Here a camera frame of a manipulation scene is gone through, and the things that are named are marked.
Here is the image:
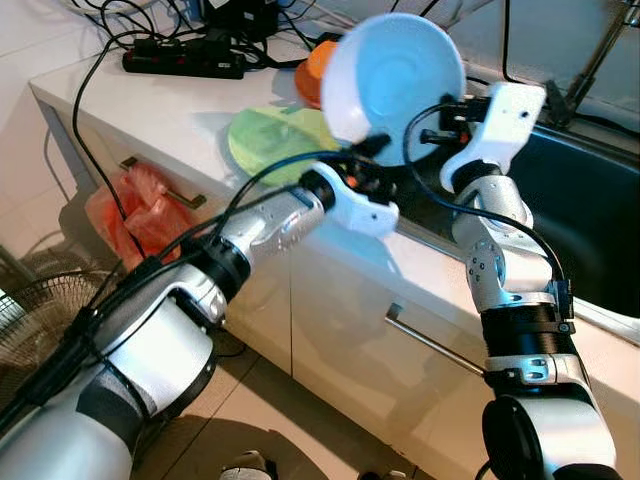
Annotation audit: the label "grey metal sink tap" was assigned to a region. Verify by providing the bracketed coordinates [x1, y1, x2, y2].
[545, 0, 640, 128]

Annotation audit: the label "black power adapter box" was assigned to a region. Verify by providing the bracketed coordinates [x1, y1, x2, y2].
[203, 0, 283, 41]

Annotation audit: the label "red plastic bag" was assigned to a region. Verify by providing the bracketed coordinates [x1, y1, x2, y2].
[87, 163, 198, 271]

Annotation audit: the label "white ceramic bowl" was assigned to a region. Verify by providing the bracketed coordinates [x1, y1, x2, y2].
[320, 13, 468, 144]

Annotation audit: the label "grey robot left foot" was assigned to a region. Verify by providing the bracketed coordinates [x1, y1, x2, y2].
[218, 450, 278, 480]

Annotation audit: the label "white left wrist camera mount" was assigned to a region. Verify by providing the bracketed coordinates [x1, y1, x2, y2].
[318, 160, 401, 239]

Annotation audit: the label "green plate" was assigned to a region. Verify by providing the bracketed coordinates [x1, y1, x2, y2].
[227, 105, 346, 186]

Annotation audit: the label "black power strip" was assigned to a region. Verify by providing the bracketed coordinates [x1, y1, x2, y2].
[122, 38, 247, 80]

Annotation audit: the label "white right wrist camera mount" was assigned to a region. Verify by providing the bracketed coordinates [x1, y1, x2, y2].
[440, 82, 548, 193]

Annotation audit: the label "white sink counter cabinet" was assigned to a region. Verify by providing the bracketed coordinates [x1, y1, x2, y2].
[30, 40, 640, 480]

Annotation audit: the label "stainless steel sink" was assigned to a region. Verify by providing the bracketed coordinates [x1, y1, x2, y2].
[395, 100, 640, 346]

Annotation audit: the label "orange bowl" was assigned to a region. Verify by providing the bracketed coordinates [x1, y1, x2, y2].
[295, 38, 341, 109]

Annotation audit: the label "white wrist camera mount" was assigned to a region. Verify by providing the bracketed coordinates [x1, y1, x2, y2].
[318, 160, 401, 239]
[440, 82, 548, 193]

